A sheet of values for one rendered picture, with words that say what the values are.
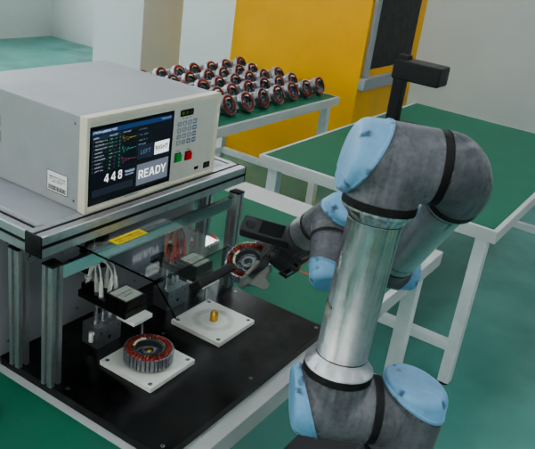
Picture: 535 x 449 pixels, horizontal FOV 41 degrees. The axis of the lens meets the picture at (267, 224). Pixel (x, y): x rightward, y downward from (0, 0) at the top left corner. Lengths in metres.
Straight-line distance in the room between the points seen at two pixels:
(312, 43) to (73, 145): 3.84
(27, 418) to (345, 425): 0.67
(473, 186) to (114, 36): 4.77
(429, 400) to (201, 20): 7.14
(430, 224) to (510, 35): 5.44
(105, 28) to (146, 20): 0.39
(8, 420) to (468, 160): 1.01
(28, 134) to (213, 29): 6.50
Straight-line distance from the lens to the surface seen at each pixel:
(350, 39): 5.06
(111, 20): 5.67
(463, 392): 3.20
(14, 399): 1.59
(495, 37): 6.62
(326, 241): 1.39
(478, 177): 1.07
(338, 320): 1.12
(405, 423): 1.21
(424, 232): 1.22
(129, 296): 1.60
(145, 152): 1.59
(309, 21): 5.20
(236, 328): 1.78
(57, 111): 1.50
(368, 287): 1.09
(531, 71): 6.56
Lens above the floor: 1.72
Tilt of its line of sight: 23 degrees down
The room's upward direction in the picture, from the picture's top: 8 degrees clockwise
